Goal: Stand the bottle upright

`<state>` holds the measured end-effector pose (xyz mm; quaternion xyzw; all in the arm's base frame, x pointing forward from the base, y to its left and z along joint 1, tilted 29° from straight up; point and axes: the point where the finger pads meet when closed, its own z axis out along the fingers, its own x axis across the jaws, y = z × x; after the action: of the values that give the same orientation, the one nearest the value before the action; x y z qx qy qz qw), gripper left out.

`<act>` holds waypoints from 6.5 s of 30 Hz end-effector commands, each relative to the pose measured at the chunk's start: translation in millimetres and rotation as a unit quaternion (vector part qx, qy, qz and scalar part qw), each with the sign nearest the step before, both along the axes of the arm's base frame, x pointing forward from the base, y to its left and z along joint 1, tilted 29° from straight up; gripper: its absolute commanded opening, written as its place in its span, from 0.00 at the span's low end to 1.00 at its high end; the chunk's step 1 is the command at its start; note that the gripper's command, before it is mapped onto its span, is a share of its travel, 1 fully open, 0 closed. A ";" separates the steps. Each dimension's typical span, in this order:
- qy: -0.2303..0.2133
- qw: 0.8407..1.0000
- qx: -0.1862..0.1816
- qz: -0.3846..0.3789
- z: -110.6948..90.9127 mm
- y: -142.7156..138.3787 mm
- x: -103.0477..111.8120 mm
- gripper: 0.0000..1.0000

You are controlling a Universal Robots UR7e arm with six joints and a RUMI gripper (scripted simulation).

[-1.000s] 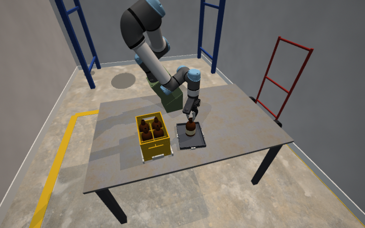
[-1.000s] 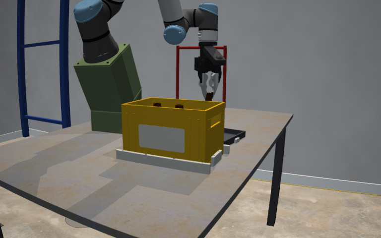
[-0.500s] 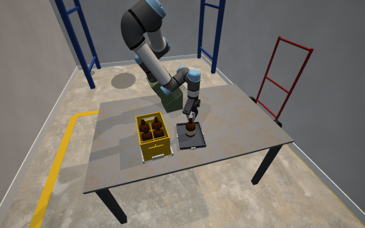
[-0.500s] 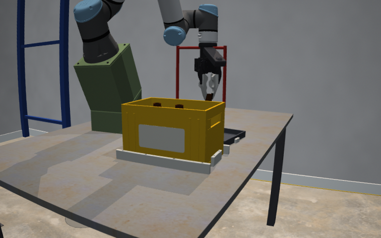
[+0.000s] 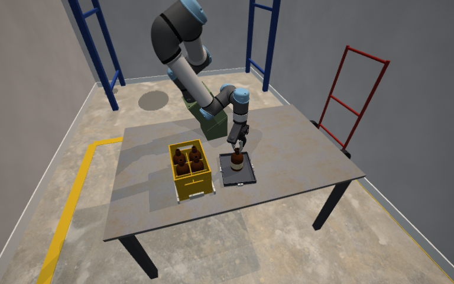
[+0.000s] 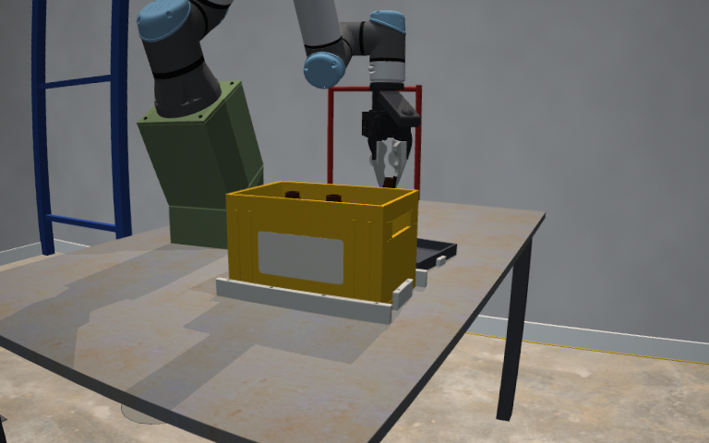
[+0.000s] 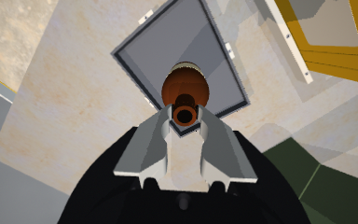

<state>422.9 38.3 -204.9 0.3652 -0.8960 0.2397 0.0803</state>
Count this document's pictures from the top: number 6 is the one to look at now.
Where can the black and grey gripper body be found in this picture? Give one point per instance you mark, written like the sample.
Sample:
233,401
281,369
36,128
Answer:
385,125

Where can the yellow crate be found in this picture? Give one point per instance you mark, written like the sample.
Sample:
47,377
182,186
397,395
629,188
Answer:
361,248

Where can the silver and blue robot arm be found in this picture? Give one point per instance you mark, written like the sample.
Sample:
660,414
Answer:
171,31

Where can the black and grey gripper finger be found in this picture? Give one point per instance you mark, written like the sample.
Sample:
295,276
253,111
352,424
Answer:
399,155
378,150

